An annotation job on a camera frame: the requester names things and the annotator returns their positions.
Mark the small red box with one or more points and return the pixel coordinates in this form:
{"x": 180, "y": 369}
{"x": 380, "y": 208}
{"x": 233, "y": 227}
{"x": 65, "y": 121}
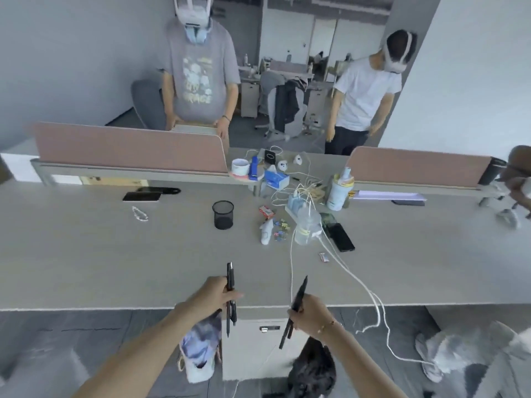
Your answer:
{"x": 267, "y": 211}

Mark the blue stapler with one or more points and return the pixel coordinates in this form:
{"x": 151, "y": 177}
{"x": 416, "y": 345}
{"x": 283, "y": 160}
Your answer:
{"x": 254, "y": 169}

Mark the black slim pouch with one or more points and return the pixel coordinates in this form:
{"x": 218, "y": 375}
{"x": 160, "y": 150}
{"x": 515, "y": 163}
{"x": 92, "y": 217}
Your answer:
{"x": 159, "y": 190}

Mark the small white gadget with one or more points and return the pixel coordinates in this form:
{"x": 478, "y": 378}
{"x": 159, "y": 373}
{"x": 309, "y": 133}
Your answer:
{"x": 282, "y": 165}
{"x": 298, "y": 159}

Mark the white headset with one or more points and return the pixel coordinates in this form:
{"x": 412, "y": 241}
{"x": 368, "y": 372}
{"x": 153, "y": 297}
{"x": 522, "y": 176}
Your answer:
{"x": 397, "y": 64}
{"x": 193, "y": 10}

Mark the office chair with black jacket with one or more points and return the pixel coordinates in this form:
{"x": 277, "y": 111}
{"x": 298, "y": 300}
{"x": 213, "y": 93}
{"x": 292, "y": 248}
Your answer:
{"x": 286, "y": 105}

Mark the person's left forearm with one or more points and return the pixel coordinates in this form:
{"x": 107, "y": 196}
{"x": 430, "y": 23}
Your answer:
{"x": 141, "y": 356}

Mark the black marker pen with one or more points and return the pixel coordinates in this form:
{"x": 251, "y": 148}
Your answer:
{"x": 301, "y": 292}

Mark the pile of colourful binder clips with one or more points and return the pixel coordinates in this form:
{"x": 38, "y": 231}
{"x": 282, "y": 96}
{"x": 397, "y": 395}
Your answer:
{"x": 281, "y": 231}

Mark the white tape roll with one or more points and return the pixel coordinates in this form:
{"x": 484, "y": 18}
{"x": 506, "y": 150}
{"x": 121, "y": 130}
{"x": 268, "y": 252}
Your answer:
{"x": 240, "y": 167}

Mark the person's right fingers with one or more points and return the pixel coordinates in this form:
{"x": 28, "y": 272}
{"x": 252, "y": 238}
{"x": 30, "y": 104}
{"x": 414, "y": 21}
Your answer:
{"x": 296, "y": 317}

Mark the short black pen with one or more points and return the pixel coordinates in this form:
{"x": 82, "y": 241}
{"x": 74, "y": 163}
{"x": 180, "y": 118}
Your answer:
{"x": 234, "y": 315}

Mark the long pink desk divider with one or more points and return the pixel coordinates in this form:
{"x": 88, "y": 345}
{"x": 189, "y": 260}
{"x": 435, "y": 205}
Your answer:
{"x": 128, "y": 147}

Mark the person's right hand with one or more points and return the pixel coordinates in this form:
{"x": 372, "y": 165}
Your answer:
{"x": 314, "y": 317}

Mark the person's left thumb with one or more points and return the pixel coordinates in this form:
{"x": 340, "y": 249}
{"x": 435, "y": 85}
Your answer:
{"x": 234, "y": 295}

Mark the black mesh pen cup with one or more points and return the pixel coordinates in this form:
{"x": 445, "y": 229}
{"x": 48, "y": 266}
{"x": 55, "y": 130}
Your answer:
{"x": 223, "y": 215}

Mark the person's right forearm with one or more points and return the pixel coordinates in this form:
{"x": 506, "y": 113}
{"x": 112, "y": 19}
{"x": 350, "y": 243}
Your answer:
{"x": 361, "y": 364}

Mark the small sachet packet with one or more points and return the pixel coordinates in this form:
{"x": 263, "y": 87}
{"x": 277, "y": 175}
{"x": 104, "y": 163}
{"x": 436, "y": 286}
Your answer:
{"x": 324, "y": 257}

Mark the white drawer cabinet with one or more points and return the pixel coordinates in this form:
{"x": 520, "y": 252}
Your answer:
{"x": 253, "y": 352}

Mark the white slipper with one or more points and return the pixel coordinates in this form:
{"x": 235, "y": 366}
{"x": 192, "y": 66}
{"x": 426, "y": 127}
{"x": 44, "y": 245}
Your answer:
{"x": 427, "y": 358}

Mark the small black box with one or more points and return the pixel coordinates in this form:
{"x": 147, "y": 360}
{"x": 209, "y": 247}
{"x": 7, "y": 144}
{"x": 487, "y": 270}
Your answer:
{"x": 270, "y": 157}

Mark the blue tissue box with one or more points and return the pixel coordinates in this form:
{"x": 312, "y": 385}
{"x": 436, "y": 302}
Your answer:
{"x": 276, "y": 180}

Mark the person's left hand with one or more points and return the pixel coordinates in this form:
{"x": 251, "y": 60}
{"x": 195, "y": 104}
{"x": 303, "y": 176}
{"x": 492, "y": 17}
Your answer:
{"x": 205, "y": 296}

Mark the white paper sheets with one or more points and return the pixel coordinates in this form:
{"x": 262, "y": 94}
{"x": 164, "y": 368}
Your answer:
{"x": 390, "y": 195}

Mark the blue power adapter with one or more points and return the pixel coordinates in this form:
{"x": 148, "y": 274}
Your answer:
{"x": 297, "y": 204}

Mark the white canister yellow lid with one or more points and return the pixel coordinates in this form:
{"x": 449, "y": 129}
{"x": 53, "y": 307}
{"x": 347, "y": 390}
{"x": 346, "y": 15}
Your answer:
{"x": 339, "y": 194}

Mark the long black pen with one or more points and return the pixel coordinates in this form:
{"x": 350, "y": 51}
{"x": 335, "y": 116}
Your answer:
{"x": 229, "y": 273}

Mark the clear plastic bottle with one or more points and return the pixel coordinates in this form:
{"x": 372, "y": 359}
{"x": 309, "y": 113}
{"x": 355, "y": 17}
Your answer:
{"x": 308, "y": 227}

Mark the short pink desk divider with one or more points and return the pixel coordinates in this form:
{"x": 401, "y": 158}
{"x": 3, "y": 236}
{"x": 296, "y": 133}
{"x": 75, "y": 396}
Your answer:
{"x": 419, "y": 166}

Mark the light blue tote bag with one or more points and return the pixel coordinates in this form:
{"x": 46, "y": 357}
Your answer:
{"x": 201, "y": 348}

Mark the black smartphone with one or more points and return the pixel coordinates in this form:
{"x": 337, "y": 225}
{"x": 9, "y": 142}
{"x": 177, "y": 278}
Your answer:
{"x": 341, "y": 238}
{"x": 408, "y": 203}
{"x": 141, "y": 196}

